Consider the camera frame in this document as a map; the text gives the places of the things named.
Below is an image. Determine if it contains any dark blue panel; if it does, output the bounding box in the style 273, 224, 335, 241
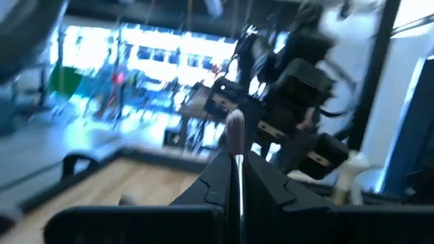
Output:
381, 56, 434, 204

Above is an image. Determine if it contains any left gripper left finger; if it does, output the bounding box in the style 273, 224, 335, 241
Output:
169, 148, 235, 244

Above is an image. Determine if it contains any white plastic stand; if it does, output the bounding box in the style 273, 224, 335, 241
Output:
334, 150, 374, 207

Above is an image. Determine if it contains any black frame handle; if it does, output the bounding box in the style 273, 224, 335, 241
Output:
62, 151, 100, 180

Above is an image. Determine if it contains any green background object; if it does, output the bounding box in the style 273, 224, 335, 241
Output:
50, 65, 83, 96

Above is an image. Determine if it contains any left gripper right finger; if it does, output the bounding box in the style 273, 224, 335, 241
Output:
244, 150, 337, 244

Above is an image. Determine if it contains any black aluminium rig frame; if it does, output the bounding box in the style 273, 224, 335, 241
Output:
20, 0, 403, 213

